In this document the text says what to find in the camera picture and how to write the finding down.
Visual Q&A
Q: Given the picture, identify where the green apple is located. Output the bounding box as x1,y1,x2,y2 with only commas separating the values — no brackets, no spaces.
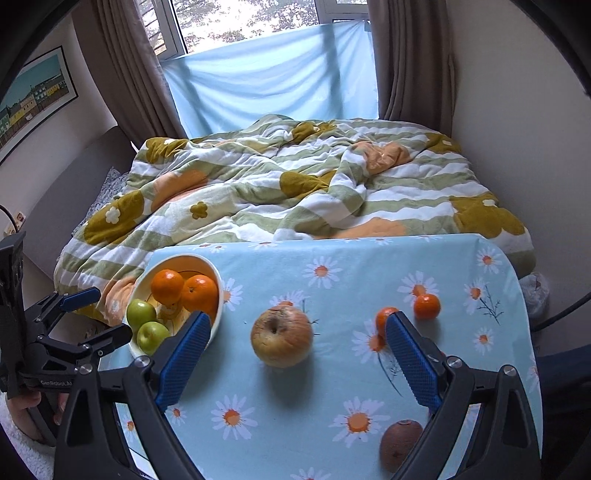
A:
125,299,156,332
136,321,170,355

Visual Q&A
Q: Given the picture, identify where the small orange tomato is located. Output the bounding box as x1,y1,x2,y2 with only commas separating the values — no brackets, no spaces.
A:
375,306,399,340
413,293,441,321

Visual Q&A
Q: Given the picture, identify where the brown kiwi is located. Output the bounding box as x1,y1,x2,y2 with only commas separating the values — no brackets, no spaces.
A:
379,419,423,473

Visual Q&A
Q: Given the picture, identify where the large orange mandarin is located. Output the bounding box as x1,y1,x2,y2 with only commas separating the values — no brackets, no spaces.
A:
180,274,219,325

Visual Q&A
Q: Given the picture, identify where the large wrinkled apple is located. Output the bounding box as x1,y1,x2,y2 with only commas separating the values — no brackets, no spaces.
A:
250,302,314,369

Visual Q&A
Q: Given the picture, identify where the left hand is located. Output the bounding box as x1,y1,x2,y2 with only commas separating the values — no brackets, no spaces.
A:
6,391,69,443

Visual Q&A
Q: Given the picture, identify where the grey bed headboard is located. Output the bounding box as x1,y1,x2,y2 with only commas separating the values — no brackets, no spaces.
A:
24,126,135,278

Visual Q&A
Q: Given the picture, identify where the blue daisy tablecloth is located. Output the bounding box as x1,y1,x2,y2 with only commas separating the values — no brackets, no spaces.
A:
98,233,545,480

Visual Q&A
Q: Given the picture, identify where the framed town picture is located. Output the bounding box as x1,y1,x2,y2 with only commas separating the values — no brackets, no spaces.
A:
1,46,78,162

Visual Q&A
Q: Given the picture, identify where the green striped floral duvet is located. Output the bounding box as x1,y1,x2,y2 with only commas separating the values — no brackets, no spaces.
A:
53,115,536,325

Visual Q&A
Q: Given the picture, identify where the left brown curtain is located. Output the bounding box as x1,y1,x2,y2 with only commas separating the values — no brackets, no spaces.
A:
85,1,186,147

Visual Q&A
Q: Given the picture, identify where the brown curtain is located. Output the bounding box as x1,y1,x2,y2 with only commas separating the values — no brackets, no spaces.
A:
85,1,186,147
368,0,456,135

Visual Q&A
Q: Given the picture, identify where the right brown curtain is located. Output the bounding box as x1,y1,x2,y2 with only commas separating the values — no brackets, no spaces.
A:
368,0,456,135

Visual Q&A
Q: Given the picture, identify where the blue window cloth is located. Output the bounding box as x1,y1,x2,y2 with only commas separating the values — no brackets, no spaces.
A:
162,20,379,137

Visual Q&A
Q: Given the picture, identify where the black cable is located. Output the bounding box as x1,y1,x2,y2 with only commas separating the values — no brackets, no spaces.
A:
530,287,591,333

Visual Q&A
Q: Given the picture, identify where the white window frame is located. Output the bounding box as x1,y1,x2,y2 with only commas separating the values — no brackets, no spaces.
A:
135,0,369,60

